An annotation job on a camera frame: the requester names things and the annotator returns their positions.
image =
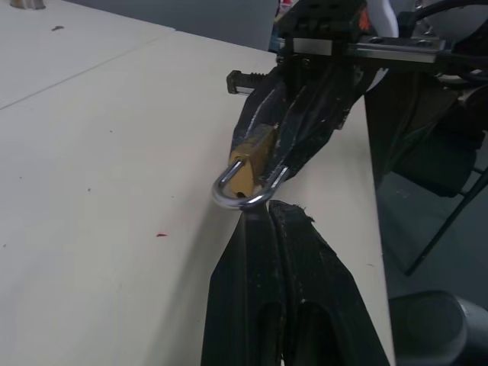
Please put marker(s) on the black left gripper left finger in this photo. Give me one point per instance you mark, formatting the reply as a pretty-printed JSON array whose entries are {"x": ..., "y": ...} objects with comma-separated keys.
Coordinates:
[{"x": 244, "y": 289}]

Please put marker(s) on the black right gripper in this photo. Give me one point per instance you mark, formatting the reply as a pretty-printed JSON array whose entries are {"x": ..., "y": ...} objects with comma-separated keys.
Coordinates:
[{"x": 324, "y": 23}]

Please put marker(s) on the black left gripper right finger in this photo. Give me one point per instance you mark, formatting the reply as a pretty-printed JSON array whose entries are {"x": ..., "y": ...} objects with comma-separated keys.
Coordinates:
[{"x": 324, "y": 297}]

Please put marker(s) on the brass padlock with steel shackle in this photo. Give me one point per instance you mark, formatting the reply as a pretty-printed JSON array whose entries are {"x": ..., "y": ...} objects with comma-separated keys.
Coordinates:
[{"x": 251, "y": 158}]

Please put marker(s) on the grey round bin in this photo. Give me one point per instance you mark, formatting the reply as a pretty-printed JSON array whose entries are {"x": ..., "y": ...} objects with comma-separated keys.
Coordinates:
[{"x": 431, "y": 328}]

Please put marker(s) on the black folding chair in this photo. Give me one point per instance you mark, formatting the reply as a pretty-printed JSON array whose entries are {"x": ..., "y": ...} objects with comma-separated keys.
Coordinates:
[{"x": 431, "y": 152}]

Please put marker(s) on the grey object at table edge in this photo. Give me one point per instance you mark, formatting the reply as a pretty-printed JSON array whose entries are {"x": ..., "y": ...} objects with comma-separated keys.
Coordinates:
[{"x": 27, "y": 4}]

